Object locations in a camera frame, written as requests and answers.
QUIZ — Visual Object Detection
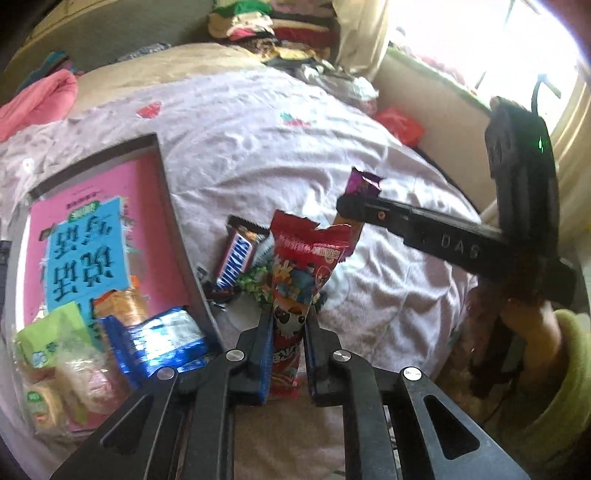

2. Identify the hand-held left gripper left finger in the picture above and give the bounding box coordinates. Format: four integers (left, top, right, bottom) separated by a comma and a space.
48, 307, 278, 480

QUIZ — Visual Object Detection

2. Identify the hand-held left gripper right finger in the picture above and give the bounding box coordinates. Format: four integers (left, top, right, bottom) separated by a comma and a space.
302, 305, 532, 480

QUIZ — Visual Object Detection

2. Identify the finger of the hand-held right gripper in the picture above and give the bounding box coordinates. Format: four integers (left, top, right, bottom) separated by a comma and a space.
336, 194, 409, 236

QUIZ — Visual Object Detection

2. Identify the dark purple snack packet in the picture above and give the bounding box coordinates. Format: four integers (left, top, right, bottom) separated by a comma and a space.
330, 167, 385, 264

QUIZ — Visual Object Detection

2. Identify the red cartoon snack packet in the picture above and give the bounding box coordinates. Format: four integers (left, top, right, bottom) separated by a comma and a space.
267, 210, 361, 402

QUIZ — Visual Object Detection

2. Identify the blue cookie packet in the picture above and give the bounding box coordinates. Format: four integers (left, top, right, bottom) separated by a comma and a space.
99, 307, 211, 388

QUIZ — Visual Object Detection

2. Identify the clear plastic snack bag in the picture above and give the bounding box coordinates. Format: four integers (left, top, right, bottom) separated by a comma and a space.
55, 355, 134, 430

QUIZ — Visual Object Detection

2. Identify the person's right forearm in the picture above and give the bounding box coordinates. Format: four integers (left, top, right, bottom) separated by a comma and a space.
501, 309, 591, 467

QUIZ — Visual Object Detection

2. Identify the person's right hand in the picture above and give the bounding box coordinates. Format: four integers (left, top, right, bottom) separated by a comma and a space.
501, 300, 561, 374

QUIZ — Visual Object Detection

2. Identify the green patterned snack packet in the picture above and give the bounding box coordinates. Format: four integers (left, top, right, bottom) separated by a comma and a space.
240, 261, 278, 305

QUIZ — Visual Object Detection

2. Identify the small black packet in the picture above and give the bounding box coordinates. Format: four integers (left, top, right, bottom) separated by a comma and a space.
198, 265, 241, 311

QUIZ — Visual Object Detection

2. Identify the red plastic bag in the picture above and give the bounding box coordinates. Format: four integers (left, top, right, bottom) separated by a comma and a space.
375, 106, 426, 147

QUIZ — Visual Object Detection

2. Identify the brown chocolate bar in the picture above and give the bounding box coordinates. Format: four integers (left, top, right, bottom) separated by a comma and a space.
215, 215, 273, 291

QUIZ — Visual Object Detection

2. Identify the cream padded ledge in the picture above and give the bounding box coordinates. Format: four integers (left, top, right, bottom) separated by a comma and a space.
372, 48, 502, 213

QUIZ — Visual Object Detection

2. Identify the lilac printed bedsheet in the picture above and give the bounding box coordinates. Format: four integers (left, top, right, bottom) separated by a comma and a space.
0, 65, 490, 480

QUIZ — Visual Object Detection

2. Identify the white plastic bag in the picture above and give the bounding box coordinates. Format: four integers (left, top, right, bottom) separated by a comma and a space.
300, 60, 379, 100

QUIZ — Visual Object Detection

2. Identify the orange cake packet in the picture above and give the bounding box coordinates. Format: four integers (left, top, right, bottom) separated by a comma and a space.
95, 277, 151, 333

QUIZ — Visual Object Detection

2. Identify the cream curtain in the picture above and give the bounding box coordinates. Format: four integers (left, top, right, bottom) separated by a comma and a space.
332, 0, 393, 81

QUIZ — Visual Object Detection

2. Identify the pink book with blue label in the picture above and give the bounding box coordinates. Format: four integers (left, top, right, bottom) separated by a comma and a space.
21, 154, 192, 435

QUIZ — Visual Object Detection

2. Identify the stack of folded clothes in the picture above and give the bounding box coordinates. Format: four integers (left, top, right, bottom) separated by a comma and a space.
208, 0, 338, 63

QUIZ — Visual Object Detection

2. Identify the round cracker packet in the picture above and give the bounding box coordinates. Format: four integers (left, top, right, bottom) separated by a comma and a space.
23, 383, 65, 435

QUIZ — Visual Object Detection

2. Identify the beige blanket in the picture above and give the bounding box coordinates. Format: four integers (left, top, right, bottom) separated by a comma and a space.
69, 42, 273, 114

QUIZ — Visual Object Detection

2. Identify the dark patterned cloth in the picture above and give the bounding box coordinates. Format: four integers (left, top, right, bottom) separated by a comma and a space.
115, 42, 171, 63

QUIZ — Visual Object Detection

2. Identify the grey headboard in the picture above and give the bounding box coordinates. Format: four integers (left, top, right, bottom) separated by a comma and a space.
0, 0, 218, 93

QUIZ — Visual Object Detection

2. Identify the pink quilt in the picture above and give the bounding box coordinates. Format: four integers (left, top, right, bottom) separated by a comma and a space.
0, 69, 79, 144

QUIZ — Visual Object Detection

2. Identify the teal striped clothing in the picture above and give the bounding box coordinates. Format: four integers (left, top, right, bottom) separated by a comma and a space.
16, 50, 86, 93

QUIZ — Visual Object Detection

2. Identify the black cable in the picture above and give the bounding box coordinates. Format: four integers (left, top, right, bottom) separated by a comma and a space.
531, 74, 561, 116

